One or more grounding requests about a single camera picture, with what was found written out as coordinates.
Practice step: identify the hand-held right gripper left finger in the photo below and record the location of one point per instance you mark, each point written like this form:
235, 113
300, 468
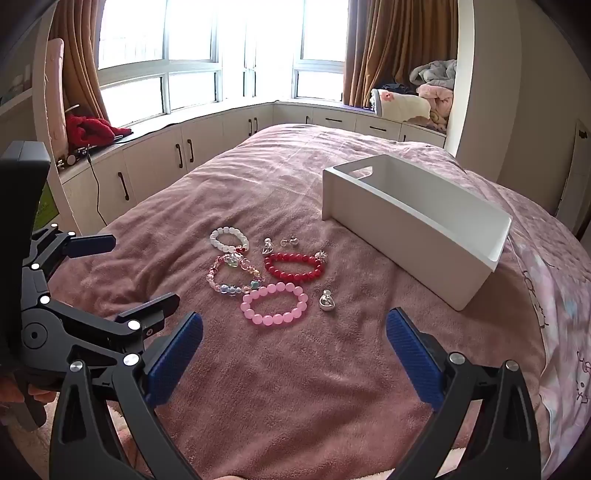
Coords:
178, 355

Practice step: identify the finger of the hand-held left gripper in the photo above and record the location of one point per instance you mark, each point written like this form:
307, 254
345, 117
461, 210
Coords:
152, 307
92, 244

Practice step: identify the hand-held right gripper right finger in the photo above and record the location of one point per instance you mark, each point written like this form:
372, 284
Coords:
415, 360

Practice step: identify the white storage box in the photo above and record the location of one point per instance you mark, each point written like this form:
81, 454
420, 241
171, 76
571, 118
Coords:
392, 217

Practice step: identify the small silver stud earrings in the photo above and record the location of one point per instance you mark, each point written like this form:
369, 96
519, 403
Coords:
290, 240

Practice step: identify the person's left hand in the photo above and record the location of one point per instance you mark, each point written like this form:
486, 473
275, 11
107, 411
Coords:
41, 395

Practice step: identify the small black white device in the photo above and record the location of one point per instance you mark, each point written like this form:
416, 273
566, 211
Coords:
71, 158

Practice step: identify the red cloth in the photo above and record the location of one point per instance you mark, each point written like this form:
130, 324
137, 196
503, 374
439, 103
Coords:
92, 129

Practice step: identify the pink padded board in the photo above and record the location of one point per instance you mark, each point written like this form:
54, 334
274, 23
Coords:
56, 92

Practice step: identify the pink fleece blanket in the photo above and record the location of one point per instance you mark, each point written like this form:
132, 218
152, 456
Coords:
184, 207

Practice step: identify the cream window seat cabinets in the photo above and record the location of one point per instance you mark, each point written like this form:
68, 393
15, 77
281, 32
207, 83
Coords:
152, 157

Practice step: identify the brown curtain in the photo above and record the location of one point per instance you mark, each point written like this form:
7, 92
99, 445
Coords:
397, 41
76, 60

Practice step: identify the cartoon cat printed sheet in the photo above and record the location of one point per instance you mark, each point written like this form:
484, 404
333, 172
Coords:
563, 323

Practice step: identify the bay window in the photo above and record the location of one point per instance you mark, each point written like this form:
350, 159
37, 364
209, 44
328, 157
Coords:
194, 41

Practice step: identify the cream floral blanket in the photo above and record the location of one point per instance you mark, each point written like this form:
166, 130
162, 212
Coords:
401, 106

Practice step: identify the pink plush blanket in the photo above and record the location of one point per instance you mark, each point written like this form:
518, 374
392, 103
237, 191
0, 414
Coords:
438, 101

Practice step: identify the dark cloth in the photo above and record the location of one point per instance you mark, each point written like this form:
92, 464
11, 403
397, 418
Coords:
397, 87

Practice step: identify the grey blanket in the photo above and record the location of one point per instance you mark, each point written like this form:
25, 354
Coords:
434, 71

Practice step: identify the white wall shelf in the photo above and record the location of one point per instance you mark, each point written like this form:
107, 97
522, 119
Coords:
18, 94

